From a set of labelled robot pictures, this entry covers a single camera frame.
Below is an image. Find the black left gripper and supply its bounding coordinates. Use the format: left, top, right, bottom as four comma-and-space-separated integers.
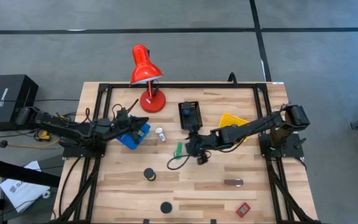
112, 114, 150, 145

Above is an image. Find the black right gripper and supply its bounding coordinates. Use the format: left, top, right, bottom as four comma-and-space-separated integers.
183, 132, 213, 157

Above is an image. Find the blue sand hourglass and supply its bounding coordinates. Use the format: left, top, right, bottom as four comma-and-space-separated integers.
181, 101, 193, 118

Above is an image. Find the black wristwatch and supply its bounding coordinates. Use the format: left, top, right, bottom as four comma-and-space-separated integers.
223, 178, 244, 188

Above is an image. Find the blue plastic basket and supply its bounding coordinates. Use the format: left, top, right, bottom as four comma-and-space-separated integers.
116, 123, 151, 151

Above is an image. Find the black plastic basket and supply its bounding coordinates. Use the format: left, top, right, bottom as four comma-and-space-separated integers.
178, 101, 203, 131

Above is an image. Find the yellow plastic basket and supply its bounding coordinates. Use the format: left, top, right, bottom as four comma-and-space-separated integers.
218, 112, 250, 142

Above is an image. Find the red desk lamp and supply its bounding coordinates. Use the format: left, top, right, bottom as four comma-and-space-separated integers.
130, 44, 167, 113

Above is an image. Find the black cardboard box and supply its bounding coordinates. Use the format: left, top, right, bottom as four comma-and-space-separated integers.
0, 73, 39, 131

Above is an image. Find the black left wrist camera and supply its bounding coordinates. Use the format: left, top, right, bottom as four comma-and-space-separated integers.
116, 107, 130, 121

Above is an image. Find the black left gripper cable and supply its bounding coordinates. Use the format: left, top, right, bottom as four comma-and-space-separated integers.
111, 98, 139, 121

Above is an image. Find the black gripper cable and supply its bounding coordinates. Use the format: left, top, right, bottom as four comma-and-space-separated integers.
111, 98, 139, 121
166, 148, 211, 171

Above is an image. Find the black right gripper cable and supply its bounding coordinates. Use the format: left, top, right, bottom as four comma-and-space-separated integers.
166, 148, 211, 171

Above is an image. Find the black metal table frame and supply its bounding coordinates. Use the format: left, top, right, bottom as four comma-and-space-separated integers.
53, 81, 323, 224

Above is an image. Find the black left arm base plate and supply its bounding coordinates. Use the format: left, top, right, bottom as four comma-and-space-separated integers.
62, 133, 108, 159

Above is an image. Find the black lamp power cable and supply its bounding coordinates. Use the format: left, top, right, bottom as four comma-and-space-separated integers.
227, 72, 239, 86

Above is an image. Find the yellow cable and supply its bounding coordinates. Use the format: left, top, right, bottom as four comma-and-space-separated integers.
7, 129, 61, 149

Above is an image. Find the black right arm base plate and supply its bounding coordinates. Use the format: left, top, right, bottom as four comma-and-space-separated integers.
259, 133, 305, 159

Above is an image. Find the black workstation frame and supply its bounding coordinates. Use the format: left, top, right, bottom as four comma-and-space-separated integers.
0, 90, 61, 224

